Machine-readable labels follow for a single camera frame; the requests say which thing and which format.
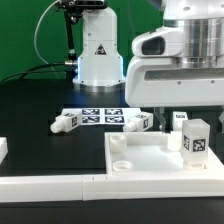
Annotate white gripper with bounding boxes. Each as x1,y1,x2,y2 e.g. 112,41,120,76
125,27,224,134

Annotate white square tabletop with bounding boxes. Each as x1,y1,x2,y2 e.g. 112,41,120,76
105,132,224,179

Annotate white U-shaped obstacle fence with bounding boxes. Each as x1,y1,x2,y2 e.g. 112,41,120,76
0,133,224,203

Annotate white fiducial marker sheet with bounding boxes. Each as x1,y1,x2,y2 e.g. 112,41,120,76
62,108,140,125

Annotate white block left edge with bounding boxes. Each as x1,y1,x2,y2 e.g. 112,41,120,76
0,137,8,165

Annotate black cables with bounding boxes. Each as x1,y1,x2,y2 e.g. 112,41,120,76
0,61,78,86

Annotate grey cable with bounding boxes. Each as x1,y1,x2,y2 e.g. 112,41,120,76
33,0,63,79

